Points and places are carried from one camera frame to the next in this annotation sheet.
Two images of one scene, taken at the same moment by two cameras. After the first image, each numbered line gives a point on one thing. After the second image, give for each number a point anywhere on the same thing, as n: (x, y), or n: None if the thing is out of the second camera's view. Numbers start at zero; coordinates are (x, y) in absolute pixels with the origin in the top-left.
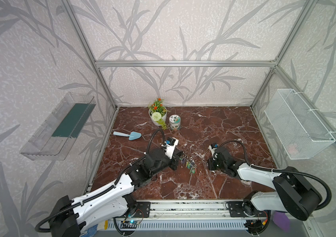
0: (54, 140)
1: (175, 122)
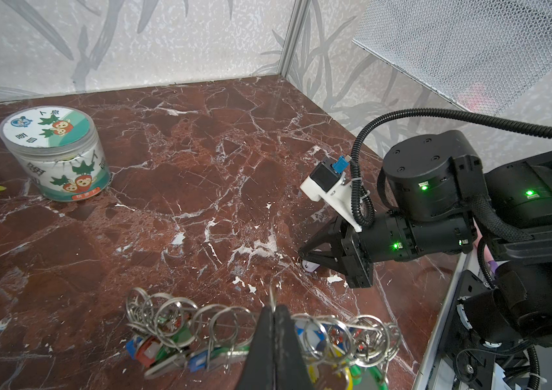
0: None
1: (59, 149)
